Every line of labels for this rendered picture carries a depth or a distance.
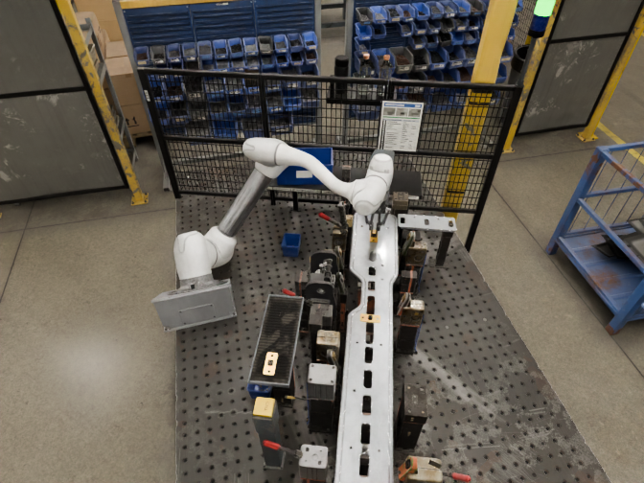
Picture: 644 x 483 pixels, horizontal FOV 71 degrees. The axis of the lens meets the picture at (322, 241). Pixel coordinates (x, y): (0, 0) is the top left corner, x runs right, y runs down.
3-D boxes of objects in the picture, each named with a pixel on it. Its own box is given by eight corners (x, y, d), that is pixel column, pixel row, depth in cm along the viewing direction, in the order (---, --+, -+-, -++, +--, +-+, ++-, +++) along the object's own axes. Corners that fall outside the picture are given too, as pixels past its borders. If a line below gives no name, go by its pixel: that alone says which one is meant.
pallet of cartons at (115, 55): (170, 142, 463) (140, 36, 389) (85, 155, 447) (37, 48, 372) (163, 88, 545) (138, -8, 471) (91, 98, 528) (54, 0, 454)
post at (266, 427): (282, 470, 175) (273, 422, 144) (263, 468, 176) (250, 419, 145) (286, 449, 181) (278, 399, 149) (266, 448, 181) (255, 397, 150)
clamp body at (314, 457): (328, 508, 166) (329, 473, 141) (297, 504, 167) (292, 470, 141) (331, 479, 173) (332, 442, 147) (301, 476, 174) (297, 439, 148)
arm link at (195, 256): (172, 281, 216) (162, 236, 215) (193, 275, 233) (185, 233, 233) (200, 276, 211) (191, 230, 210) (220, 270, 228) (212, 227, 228)
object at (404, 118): (417, 153, 248) (426, 101, 226) (376, 150, 249) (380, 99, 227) (417, 151, 249) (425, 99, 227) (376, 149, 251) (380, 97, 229)
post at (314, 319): (321, 376, 203) (321, 324, 175) (310, 375, 203) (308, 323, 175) (322, 366, 207) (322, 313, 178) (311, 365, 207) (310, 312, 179)
